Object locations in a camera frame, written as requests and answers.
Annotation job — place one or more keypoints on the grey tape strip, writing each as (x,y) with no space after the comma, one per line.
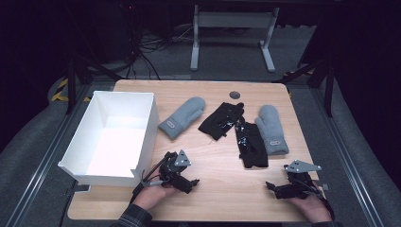
(324,186)

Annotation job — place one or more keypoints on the black metal stand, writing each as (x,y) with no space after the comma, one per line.
(329,91)
(71,85)

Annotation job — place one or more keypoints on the white metal table frame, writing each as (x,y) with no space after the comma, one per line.
(233,19)

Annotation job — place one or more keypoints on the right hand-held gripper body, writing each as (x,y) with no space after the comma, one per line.
(299,187)

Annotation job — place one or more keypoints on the grey metal bracket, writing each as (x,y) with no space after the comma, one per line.
(83,188)

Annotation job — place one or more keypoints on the aluminium floor rail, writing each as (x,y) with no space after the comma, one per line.
(47,164)
(346,164)

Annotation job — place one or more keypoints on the yellow black hazard tape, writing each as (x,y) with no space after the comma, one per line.
(60,93)

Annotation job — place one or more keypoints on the white storage box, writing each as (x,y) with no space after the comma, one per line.
(94,107)

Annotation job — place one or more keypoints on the black glove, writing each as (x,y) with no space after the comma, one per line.
(252,148)
(217,121)

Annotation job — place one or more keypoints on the person's left hand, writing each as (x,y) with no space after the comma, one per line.
(153,195)

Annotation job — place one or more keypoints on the round grey table grommet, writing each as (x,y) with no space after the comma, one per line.
(234,95)

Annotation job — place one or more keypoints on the person's right hand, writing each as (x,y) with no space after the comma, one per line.
(313,209)

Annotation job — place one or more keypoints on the grey mitten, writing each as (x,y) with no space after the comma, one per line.
(271,129)
(183,118)

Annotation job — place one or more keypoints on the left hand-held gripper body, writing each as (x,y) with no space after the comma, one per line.
(171,170)

